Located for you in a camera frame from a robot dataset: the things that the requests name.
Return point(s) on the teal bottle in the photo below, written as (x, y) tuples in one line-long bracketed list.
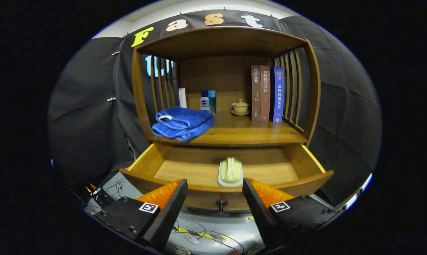
[(212, 102)]

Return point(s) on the beige lidded teacup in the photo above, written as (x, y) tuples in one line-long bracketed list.
[(240, 107)]

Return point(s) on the reddish brown book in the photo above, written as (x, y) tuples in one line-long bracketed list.
[(265, 95)]

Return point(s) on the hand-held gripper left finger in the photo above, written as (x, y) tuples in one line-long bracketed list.
[(170, 212)]

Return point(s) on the blue folded towel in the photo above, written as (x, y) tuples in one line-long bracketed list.
[(185, 122)]

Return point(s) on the black power strip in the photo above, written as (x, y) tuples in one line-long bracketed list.
[(100, 198)]

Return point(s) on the wooden cabinet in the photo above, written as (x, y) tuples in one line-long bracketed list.
[(213, 74)]

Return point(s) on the white tube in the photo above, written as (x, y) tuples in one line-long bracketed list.
[(182, 98)]

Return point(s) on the blue book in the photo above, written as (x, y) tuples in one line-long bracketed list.
[(278, 95)]

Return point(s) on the white bottle with blue cap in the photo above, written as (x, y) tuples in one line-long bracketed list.
[(204, 103)]

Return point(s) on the dark brown book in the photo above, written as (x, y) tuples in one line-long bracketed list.
[(256, 95)]

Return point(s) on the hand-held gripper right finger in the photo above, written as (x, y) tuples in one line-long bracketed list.
[(257, 212)]

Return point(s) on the yellow black floor tape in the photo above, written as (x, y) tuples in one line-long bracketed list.
[(202, 234)]

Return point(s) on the wooden countertop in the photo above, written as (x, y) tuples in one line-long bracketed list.
[(241, 131)]

